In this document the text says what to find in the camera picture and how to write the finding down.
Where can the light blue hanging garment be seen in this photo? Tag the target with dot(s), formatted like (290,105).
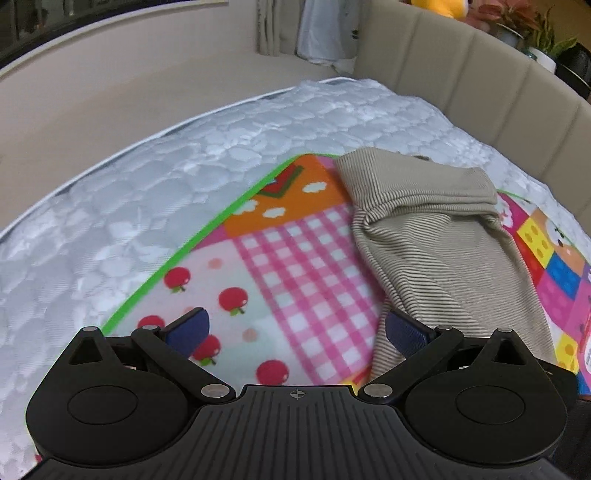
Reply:
(330,27)

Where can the beige curtain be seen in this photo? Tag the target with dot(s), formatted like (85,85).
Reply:
(277,25)

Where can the beige padded headboard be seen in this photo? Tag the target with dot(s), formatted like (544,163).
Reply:
(461,55)

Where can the colourful printed blanket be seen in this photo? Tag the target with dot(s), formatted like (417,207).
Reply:
(286,258)

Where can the white quilted mattress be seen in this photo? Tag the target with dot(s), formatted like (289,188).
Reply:
(138,184)

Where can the pink plush toy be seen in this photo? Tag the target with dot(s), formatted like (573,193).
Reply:
(480,14)

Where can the beige striped knit garment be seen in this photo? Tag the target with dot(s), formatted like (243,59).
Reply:
(438,249)

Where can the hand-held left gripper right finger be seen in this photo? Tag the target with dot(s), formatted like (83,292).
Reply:
(407,336)

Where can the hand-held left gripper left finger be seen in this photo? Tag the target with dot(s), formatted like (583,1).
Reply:
(187,336)

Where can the red-leaved potted plant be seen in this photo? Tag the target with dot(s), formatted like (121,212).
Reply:
(508,23)

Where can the black round pot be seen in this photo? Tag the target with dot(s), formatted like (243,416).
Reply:
(577,69)

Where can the yellow plush toy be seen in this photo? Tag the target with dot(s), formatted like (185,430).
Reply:
(438,7)

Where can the green potted plant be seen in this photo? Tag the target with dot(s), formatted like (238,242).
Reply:
(549,46)

